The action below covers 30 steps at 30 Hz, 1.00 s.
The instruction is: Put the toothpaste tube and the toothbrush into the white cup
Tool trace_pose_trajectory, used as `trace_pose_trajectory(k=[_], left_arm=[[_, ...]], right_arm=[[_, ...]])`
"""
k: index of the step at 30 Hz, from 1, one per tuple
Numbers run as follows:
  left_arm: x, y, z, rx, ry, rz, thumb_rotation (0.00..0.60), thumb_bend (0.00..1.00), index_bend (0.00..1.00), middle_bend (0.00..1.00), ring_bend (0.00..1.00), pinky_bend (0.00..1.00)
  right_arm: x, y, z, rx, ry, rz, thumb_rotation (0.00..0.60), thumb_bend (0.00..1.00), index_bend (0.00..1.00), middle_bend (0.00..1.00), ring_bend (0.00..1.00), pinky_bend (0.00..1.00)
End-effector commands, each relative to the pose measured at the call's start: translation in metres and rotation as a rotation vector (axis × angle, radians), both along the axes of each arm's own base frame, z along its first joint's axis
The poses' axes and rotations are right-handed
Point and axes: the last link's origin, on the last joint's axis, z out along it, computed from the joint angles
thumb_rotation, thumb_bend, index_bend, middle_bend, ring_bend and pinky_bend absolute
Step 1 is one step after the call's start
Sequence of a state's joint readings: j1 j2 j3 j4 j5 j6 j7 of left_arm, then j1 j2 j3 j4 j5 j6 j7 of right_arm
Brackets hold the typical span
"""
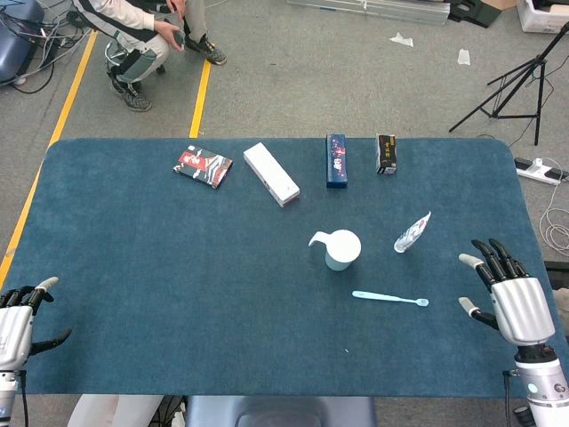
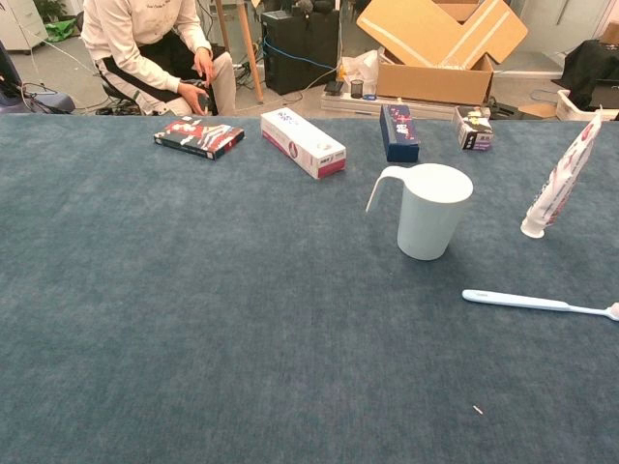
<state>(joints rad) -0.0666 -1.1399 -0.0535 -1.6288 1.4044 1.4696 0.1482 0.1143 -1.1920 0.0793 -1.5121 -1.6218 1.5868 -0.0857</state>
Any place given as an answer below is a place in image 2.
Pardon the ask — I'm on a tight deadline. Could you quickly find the person in white top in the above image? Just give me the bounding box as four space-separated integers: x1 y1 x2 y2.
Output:
80 0 237 117

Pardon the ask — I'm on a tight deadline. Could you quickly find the blue felt table cover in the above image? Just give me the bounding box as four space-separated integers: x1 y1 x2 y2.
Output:
0 113 619 464

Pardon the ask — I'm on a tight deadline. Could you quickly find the small black white box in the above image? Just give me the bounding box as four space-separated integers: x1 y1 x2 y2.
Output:
453 104 495 152

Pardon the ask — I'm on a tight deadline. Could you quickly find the dark blue long box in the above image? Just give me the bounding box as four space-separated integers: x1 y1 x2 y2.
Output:
379 102 421 163

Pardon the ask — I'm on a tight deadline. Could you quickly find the large open cardboard box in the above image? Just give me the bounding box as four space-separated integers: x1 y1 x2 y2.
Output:
356 0 529 105

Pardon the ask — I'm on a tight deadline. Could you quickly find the wooden easel leg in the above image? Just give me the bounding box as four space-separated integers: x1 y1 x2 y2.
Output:
214 0 265 104

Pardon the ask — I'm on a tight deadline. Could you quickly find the white plastic bin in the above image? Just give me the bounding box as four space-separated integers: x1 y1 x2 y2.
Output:
555 89 619 122

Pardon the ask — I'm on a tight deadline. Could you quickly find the black computer tower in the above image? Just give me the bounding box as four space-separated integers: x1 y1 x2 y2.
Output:
260 9 340 97

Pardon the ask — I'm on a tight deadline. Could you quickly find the white cabinet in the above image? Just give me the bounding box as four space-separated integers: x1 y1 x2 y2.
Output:
0 0 49 51

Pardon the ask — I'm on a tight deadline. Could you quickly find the white red toothpaste tube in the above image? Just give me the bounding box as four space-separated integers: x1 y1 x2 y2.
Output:
520 109 604 240

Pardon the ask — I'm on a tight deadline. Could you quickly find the red black flat box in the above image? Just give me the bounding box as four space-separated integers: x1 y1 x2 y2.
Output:
153 117 246 161

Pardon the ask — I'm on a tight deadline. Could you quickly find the black cloth covered chair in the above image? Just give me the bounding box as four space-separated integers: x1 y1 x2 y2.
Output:
563 39 619 111

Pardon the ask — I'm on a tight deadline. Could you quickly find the light blue toothbrush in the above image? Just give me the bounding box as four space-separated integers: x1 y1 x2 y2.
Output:
461 288 619 322

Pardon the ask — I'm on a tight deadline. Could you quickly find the black foam packing piece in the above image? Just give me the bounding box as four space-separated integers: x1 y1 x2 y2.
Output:
486 96 526 121

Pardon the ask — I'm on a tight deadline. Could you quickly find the dark blue machine base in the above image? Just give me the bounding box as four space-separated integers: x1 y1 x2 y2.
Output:
0 41 76 115

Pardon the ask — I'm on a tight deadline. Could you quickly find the white plastic bag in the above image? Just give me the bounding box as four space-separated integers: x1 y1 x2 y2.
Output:
340 48 381 96

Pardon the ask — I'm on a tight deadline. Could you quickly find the green bag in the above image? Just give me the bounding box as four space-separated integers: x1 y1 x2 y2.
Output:
44 17 78 43

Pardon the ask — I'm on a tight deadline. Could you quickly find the white cup with handle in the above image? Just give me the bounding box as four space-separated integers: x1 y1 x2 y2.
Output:
365 162 475 262

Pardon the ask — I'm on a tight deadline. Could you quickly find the black stool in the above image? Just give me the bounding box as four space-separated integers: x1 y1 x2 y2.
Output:
100 79 145 116

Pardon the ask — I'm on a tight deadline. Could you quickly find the white and pink box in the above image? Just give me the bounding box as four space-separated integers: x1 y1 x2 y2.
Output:
260 107 348 181

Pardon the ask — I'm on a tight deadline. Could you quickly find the blue cable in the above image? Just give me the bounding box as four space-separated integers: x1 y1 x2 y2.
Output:
263 38 339 73

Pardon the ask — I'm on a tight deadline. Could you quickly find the aluminium rail platform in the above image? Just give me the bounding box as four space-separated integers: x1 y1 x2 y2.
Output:
320 90 489 120

